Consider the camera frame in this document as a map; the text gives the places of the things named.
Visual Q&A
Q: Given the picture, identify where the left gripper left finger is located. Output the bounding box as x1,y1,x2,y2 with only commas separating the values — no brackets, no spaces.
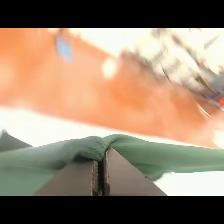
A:
33,159,100,197

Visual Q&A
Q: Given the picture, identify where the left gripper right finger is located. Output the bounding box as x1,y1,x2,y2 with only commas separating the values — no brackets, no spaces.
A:
102,147,167,197

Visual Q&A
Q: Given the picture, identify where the green garment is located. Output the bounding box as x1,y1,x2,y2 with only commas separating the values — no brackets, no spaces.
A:
0,130,224,197

